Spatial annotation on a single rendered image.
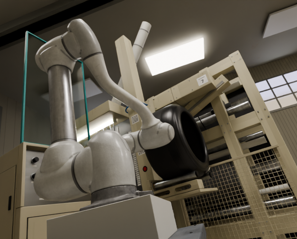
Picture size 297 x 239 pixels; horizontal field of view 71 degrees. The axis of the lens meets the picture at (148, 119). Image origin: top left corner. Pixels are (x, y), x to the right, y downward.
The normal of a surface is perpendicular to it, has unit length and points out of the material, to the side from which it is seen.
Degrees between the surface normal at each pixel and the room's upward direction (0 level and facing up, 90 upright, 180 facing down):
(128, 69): 90
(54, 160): 87
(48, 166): 88
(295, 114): 90
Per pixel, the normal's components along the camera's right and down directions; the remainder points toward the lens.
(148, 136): -0.45, 0.19
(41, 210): 0.80, -0.39
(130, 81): -0.56, -0.24
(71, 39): -0.05, 0.15
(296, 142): -0.26, -0.36
